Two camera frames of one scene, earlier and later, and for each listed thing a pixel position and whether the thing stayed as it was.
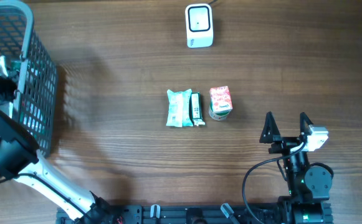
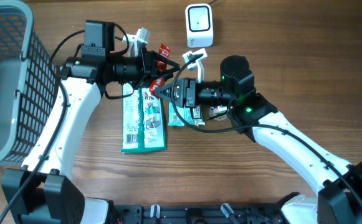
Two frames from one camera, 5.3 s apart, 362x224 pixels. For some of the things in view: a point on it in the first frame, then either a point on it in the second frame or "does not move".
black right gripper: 283,143 -> 187,93
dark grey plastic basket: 7,30 does not move
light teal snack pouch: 179,114 does not move
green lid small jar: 220,99 -> 215,110
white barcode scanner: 199,25 does not move
